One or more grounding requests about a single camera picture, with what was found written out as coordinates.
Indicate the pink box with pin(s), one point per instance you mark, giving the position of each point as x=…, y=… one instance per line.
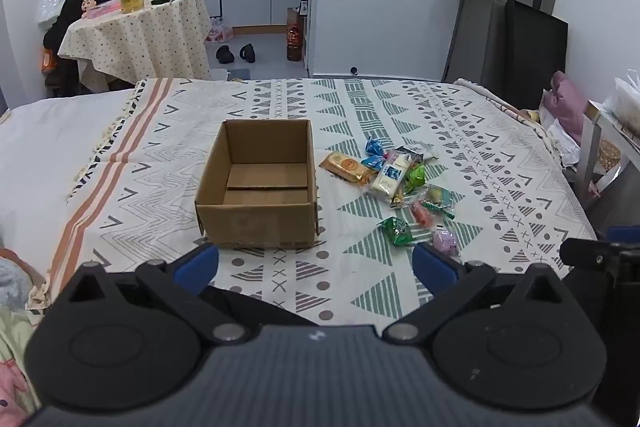
x=106, y=10

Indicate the clear yellow blue snack packet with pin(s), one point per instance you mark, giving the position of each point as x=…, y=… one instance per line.
x=439, y=198

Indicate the white bedsheet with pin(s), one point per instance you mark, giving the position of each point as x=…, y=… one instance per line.
x=50, y=147

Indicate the large brown drink bottle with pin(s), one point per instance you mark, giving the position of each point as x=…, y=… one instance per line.
x=295, y=37

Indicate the small table with dotted cloth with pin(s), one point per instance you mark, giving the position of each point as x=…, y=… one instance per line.
x=145, y=42

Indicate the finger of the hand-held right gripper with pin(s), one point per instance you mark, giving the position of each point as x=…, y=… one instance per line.
x=624, y=233
x=585, y=253

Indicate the pink water bottle pack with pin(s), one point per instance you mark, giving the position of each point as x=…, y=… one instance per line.
x=218, y=32

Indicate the dark green snack packet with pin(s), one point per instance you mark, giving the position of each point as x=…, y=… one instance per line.
x=397, y=231

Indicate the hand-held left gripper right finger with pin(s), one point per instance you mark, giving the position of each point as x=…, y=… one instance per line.
x=435, y=268

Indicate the orange biscuit packet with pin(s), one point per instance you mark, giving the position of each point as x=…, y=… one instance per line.
x=345, y=166

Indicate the black spray bottle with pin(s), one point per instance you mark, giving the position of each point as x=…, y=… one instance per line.
x=303, y=2

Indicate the purple snack packet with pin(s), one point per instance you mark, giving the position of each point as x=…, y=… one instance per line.
x=446, y=242

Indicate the small cartoon doll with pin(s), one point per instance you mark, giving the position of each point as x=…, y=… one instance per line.
x=90, y=5

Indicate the pink orange snack packet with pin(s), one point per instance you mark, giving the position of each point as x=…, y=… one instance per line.
x=422, y=214

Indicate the cream white snack packet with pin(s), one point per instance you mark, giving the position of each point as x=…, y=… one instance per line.
x=390, y=179

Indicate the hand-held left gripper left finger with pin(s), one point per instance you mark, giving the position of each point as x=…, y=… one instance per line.
x=197, y=267

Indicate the pink pillow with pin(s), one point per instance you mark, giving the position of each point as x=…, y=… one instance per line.
x=567, y=102

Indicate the bright green snack packet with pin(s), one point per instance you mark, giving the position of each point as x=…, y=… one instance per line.
x=416, y=177

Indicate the white plastic bag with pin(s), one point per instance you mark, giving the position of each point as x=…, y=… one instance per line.
x=625, y=104

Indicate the small blue snack packet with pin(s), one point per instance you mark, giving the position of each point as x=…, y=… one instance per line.
x=372, y=162

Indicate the black and white snack packet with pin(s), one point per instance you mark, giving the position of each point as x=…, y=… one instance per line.
x=417, y=152

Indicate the floral quilt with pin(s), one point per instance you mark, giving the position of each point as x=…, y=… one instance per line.
x=10, y=357

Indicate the black flat panel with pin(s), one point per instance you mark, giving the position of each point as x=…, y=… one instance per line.
x=535, y=52

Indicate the dark clothing pile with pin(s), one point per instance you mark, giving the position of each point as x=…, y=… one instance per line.
x=67, y=27

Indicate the blue twisted candy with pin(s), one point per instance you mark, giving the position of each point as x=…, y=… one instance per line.
x=374, y=147

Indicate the white side table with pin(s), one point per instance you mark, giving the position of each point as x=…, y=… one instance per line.
x=592, y=142

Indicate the black slipper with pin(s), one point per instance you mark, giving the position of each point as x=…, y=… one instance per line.
x=247, y=52
x=225, y=55

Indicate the brown cardboard box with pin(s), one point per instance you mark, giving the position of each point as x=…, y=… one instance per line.
x=260, y=222

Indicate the grey floor mat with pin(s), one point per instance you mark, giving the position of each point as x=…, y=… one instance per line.
x=240, y=73

